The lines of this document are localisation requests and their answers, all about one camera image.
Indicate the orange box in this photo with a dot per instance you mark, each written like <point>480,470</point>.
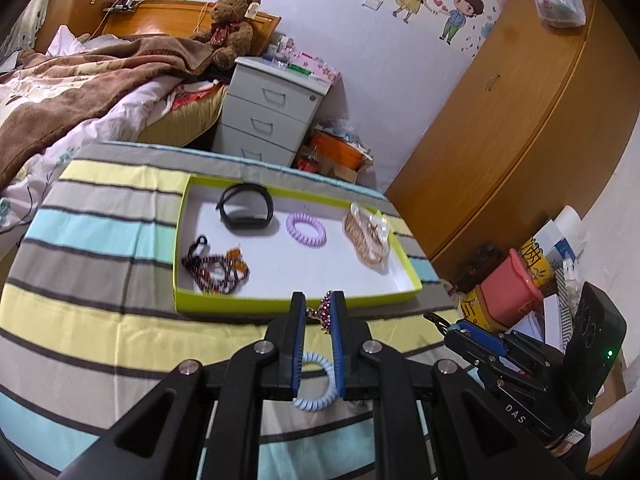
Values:
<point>340,152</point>

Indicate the white plastic bag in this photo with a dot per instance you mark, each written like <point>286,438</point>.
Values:
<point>560,0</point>

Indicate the wooden headboard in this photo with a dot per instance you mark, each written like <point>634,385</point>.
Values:
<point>165,17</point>

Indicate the brown blanket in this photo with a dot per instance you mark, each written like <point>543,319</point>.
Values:
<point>75,95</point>

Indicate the small bottles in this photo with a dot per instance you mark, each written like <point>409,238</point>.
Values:
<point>280,52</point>

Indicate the black wristband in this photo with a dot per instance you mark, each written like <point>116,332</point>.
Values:
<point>232,220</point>

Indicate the large wooden wardrobe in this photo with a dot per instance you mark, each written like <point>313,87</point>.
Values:
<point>525,135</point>

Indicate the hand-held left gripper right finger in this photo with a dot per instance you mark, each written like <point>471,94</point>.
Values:
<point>339,347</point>

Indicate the pink floral box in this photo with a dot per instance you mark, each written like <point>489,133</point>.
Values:
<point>317,67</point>

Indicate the brown teddy bear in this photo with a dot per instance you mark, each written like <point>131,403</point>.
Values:
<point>230,25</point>

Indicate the yellow tin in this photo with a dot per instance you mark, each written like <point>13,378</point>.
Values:
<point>477,310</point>

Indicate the power strip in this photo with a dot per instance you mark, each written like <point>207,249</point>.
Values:
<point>120,5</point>

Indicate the green cardboard tray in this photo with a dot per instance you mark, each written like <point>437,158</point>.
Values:
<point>300,270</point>

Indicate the cartoon couple wall sticker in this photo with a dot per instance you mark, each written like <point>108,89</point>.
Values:
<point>435,0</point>

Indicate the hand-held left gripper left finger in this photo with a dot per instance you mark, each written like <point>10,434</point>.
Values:
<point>298,347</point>

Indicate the white boxes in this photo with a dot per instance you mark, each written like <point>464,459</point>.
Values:
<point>555,245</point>

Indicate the white nightstand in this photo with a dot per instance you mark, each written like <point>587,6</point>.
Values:
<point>265,110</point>

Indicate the dotted curtain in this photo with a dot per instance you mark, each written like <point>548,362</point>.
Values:
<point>25,20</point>

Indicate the crystal hair clip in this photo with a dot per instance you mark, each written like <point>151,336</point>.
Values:
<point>324,312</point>

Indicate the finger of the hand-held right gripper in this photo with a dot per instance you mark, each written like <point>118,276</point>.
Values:
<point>480,332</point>
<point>465,350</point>

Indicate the red and white pillow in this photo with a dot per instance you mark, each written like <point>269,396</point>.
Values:
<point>192,100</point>

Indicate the pink bucket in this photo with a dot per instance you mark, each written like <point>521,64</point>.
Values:
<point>507,290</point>

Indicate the white pearl hair claw clip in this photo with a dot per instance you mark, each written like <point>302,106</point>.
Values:
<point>382,240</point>

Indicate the white floral duvet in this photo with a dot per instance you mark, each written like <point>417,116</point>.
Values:
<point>100,140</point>

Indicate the cola bottle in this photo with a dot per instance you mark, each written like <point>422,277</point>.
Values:
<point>307,162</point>

